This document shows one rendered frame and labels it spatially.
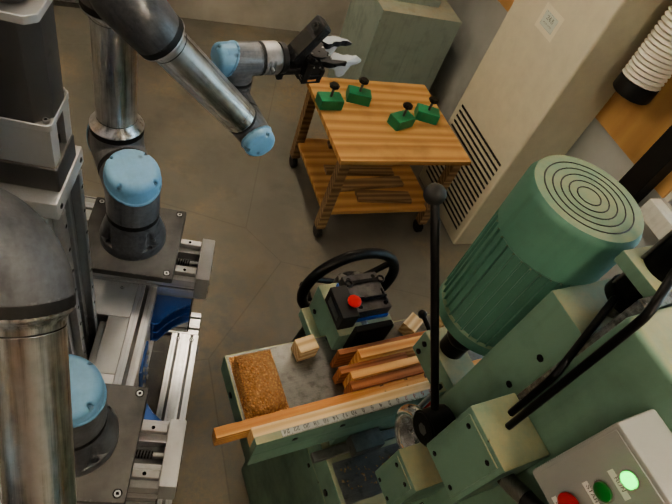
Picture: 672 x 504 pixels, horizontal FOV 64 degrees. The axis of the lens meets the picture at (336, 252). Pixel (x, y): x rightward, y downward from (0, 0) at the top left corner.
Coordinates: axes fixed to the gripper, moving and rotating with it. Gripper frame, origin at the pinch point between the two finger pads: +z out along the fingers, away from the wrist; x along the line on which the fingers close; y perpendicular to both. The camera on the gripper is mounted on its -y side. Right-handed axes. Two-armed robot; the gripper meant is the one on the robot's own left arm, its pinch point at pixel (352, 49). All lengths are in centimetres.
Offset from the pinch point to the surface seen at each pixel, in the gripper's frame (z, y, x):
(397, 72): 121, 102, -96
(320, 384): -32, 24, 71
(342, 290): -23, 16, 55
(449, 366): -14, 6, 79
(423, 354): -15, 11, 75
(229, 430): -54, 20, 74
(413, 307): 68, 120, 34
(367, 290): -17, 16, 56
